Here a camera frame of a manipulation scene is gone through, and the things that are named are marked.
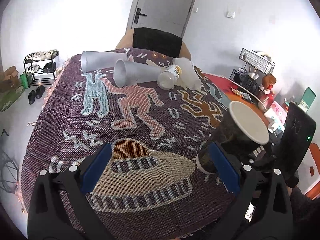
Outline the dark patterned paper cup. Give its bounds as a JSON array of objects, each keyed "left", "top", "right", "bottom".
[{"left": 196, "top": 101, "right": 270, "bottom": 174}]

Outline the small clear plastic cup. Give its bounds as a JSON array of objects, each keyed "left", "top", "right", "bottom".
[{"left": 175, "top": 78, "right": 188, "bottom": 90}]

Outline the pink white box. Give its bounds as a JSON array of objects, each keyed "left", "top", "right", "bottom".
[{"left": 264, "top": 101, "right": 287, "bottom": 125}]

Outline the green book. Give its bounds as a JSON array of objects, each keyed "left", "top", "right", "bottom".
[{"left": 298, "top": 87, "right": 316, "bottom": 113}]

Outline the red haired doll figure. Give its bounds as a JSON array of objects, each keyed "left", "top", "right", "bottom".
[{"left": 259, "top": 74, "right": 277, "bottom": 94}]

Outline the snack wrapper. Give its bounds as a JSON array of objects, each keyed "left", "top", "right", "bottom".
[{"left": 232, "top": 88, "right": 252, "bottom": 101}]

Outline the purple woven figure blanket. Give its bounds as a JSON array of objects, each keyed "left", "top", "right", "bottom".
[{"left": 21, "top": 55, "right": 234, "bottom": 239}]

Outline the black mesh utensil holder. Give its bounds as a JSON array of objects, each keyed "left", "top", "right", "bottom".
[{"left": 240, "top": 75, "right": 258, "bottom": 93}]

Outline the black slipper right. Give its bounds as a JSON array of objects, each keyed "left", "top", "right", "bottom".
[{"left": 36, "top": 85, "right": 46, "bottom": 99}]

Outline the black slipper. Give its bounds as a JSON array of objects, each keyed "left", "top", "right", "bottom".
[
  {"left": 28, "top": 90, "right": 36, "bottom": 105},
  {"left": 36, "top": 85, "right": 46, "bottom": 99}
]

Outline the black slipper left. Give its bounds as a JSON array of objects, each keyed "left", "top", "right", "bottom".
[{"left": 28, "top": 90, "right": 36, "bottom": 105}]

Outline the frosted grey tumbler front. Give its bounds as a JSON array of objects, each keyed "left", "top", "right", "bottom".
[{"left": 113, "top": 60, "right": 165, "bottom": 87}]

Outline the clear bottle orange label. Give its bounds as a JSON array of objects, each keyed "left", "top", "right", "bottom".
[{"left": 157, "top": 64, "right": 182, "bottom": 90}]

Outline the silver grey tumbler back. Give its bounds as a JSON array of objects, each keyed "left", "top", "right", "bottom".
[{"left": 80, "top": 51, "right": 127, "bottom": 73}]

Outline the black shoe rack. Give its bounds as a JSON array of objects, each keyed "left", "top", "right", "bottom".
[{"left": 23, "top": 49, "right": 59, "bottom": 88}]

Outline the cardboard box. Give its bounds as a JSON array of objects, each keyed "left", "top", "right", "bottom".
[{"left": 0, "top": 66, "right": 20, "bottom": 93}]

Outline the tan chair black cushion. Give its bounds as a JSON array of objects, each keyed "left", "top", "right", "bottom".
[{"left": 116, "top": 27, "right": 191, "bottom": 60}]

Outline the white cable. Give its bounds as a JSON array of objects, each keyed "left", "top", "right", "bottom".
[{"left": 224, "top": 76, "right": 270, "bottom": 113}]

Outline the black wire shelf rack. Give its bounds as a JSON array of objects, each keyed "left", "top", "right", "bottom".
[{"left": 229, "top": 48, "right": 276, "bottom": 93}]

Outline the wall light switch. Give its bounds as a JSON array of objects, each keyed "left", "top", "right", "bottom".
[{"left": 227, "top": 11, "right": 235, "bottom": 18}]

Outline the grey door with handle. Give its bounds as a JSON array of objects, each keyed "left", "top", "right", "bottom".
[{"left": 126, "top": 0, "right": 195, "bottom": 37}]

